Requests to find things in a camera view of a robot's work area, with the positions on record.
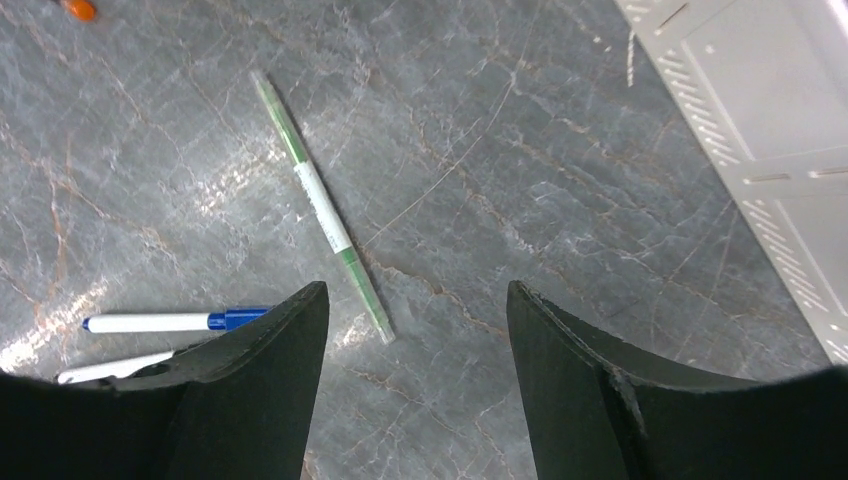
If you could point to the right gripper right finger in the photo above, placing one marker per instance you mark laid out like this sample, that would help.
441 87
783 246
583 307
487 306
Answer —
597 407

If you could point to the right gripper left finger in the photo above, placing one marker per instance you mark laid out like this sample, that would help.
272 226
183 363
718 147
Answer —
238 406

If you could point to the blue capped white marker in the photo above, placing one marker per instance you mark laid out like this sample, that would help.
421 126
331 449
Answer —
226 320

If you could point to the black capped white marker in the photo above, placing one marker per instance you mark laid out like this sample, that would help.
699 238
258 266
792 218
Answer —
119 369

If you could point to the green white marker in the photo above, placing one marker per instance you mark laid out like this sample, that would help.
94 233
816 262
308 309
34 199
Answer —
331 223

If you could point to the white file organizer rack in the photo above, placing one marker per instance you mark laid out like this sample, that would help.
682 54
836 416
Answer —
763 87

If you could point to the red pen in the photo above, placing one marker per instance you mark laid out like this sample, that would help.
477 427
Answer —
82 10

